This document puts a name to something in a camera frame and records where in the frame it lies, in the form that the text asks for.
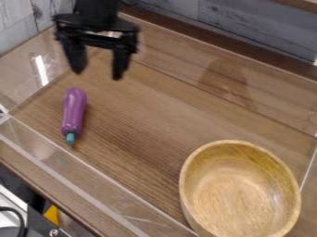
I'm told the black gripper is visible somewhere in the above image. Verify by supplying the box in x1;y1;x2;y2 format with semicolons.
52;0;140;81

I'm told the purple toy eggplant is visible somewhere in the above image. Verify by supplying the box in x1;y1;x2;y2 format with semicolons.
61;88;86;145

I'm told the brown wooden bowl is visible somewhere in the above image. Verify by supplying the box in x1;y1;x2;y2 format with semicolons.
177;140;300;237

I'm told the black device with yellow label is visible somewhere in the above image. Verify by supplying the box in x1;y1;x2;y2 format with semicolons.
26;205;85;237

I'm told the black cable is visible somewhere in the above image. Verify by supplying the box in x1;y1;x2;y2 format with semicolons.
0;206;28;237

